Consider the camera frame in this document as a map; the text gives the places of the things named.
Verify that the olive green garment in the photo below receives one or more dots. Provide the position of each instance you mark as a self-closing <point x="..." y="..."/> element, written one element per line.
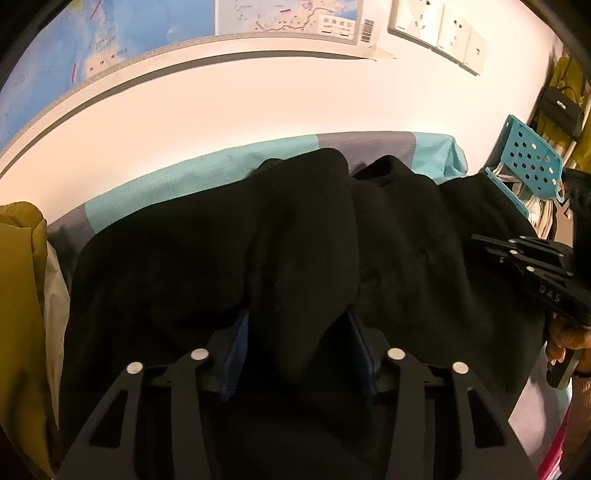
<point x="21" y="332"/>

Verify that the yellow-green hanging garment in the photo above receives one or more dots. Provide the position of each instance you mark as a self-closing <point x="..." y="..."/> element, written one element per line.
<point x="570" y="74"/>

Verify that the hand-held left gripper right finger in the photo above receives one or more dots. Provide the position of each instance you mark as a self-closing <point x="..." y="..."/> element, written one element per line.
<point x="361" y="353"/>

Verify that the white wall socket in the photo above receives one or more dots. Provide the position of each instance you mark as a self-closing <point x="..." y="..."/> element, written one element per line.
<point x="475" y="51"/>
<point x="455" y="33"/>
<point x="414" y="17"/>

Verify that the beige cloth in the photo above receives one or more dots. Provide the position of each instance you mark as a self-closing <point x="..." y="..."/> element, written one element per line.
<point x="56" y="323"/>

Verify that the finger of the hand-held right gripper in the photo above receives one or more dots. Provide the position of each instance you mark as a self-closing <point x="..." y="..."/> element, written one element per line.
<point x="540" y="274"/>
<point x="531" y="249"/>

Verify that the person's right hand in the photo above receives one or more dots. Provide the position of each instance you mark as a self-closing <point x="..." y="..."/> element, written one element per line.
<point x="572" y="341"/>

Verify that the black hanging bag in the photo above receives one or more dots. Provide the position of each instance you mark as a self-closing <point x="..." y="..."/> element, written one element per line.
<point x="561" y="108"/>

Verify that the colourful wall map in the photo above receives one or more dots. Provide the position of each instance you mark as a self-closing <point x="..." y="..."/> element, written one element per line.
<point x="138" y="32"/>

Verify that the pink object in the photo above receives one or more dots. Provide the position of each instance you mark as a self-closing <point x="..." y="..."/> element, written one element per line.
<point x="556" y="447"/>

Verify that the person's right forearm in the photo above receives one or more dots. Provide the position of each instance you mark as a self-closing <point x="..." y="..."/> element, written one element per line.
<point x="582" y="415"/>

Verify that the black coat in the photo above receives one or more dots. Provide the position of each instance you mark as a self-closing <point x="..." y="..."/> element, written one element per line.
<point x="286" y="258"/>

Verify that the white wall trim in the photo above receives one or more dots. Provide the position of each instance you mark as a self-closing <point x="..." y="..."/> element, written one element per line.
<point x="138" y="69"/>

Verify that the teal geometric bedsheet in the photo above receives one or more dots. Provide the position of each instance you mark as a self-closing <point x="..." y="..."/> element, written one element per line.
<point x="184" y="180"/>

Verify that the dark cloth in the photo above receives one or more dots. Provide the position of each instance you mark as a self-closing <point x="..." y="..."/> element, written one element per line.
<point x="579" y="207"/>

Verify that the blue perforated plastic chair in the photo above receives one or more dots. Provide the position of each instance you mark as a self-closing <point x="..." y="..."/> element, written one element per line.
<point x="531" y="157"/>

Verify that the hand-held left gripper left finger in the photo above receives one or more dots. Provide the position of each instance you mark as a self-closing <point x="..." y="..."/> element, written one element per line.
<point x="235" y="353"/>

